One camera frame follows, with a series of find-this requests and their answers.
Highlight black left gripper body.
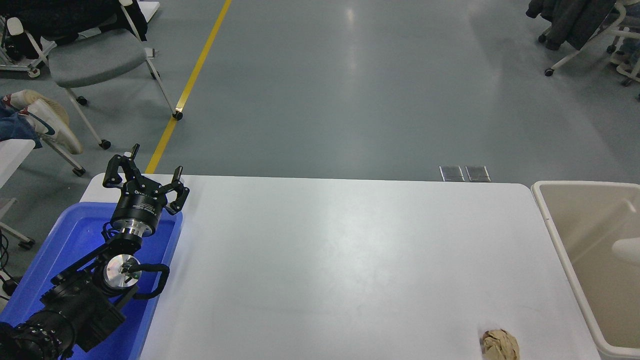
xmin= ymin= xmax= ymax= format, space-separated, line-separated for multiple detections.
xmin=110 ymin=181 xmax=169 ymax=230

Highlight white paper cup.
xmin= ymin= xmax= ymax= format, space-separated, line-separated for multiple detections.
xmin=612 ymin=238 xmax=640 ymax=267

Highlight white chair leg with caster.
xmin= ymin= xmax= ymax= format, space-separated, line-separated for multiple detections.
xmin=42 ymin=136 xmax=86 ymax=177

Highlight blue plastic tray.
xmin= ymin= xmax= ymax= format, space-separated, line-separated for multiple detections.
xmin=0 ymin=201 xmax=184 ymax=360

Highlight grey seat rolling chair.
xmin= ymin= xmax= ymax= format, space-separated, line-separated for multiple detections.
xmin=47 ymin=0 xmax=184 ymax=151

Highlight white desk corner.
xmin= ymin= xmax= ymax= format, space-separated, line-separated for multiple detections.
xmin=137 ymin=0 xmax=161 ymax=24

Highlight black jacket on grey chair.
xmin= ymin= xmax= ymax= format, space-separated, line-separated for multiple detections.
xmin=5 ymin=0 xmax=149 ymax=42

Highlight crumpled tan paper ball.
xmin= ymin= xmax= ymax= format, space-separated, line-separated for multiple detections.
xmin=480 ymin=329 xmax=521 ymax=360

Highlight large pale plastic bin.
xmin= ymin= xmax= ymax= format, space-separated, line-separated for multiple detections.
xmin=531 ymin=181 xmax=640 ymax=360

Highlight dark grey hanging jacket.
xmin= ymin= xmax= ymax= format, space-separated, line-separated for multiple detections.
xmin=526 ymin=0 xmax=619 ymax=51

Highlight white metal cart frame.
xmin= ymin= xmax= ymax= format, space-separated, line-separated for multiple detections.
xmin=0 ymin=15 xmax=57 ymax=79

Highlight black floor cables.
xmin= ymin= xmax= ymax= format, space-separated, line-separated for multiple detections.
xmin=0 ymin=232 xmax=21 ymax=297

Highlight white frame rolling chair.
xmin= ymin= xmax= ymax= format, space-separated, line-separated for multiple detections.
xmin=537 ymin=0 xmax=640 ymax=87

